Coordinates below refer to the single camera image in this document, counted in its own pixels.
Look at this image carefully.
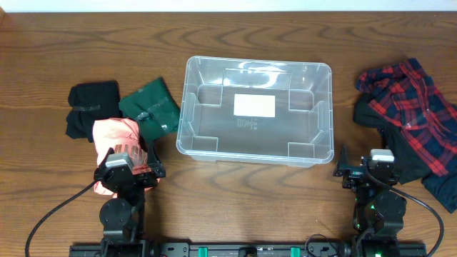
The black garment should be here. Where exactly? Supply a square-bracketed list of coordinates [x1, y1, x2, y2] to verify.
[66, 81, 122, 143]
[353, 94, 432, 184]

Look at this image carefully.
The pink printed t-shirt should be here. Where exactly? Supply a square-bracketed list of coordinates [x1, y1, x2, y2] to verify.
[91, 117, 161, 198]

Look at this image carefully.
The dark green garment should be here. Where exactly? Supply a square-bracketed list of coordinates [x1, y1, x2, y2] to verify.
[119, 78, 180, 143]

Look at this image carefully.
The dark navy garment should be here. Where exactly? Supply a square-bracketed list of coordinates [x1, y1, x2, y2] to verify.
[422, 173, 457, 213]

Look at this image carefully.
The red plaid flannel shirt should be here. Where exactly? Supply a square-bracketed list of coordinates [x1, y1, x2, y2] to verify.
[356, 58, 456, 176]

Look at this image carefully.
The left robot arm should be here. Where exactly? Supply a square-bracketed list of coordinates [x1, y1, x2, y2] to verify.
[94, 145, 166, 257]

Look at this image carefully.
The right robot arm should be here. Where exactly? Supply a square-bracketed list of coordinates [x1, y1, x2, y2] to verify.
[333, 146, 406, 257]

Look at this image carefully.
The clear plastic storage bin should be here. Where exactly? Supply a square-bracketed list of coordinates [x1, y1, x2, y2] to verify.
[176, 56, 335, 168]

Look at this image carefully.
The white label in bin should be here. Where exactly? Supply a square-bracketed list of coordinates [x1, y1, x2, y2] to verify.
[233, 94, 276, 118]

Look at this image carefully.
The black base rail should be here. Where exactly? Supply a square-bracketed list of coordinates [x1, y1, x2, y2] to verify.
[69, 241, 428, 257]

